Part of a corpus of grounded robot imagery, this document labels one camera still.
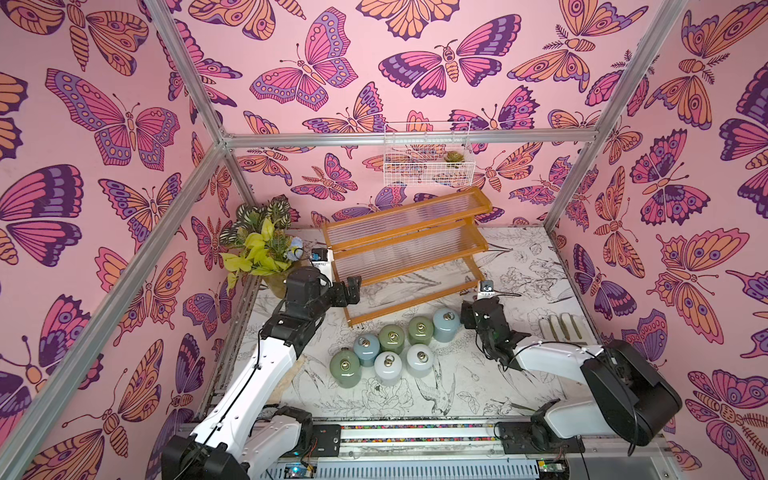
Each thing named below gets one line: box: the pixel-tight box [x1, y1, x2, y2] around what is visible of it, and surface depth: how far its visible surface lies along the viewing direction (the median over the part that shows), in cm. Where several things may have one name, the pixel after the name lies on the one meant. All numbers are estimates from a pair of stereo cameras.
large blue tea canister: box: [354, 334, 381, 367], surface depth 83 cm
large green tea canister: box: [329, 349, 362, 389], surface depth 79 cm
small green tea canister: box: [408, 315, 434, 345], surface depth 87 cm
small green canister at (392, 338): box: [379, 324, 406, 354], surface depth 85 cm
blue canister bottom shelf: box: [433, 308, 461, 343], surface depth 87 cm
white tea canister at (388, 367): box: [374, 351, 403, 387], surface depth 80 cm
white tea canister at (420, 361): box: [406, 344, 435, 378], surface depth 81 cm
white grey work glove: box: [526, 308, 582, 341], surface depth 96 cm
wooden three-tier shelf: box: [322, 187, 493, 326], surface depth 103 cm
